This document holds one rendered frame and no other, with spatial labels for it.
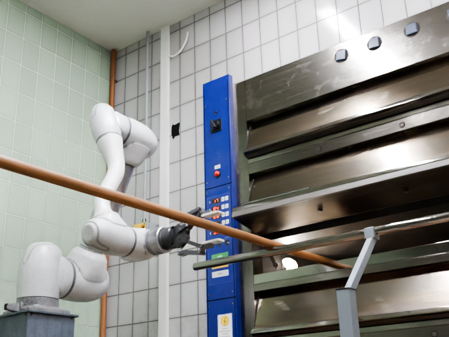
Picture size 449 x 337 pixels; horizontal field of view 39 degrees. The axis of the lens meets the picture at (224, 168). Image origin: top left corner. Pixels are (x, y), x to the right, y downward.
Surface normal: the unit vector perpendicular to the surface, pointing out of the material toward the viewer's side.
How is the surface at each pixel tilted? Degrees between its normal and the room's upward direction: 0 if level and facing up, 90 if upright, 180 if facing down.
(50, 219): 90
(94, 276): 113
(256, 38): 90
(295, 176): 70
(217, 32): 90
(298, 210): 169
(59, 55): 90
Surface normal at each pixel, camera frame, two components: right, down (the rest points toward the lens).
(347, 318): -0.60, -0.27
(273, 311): -0.57, -0.57
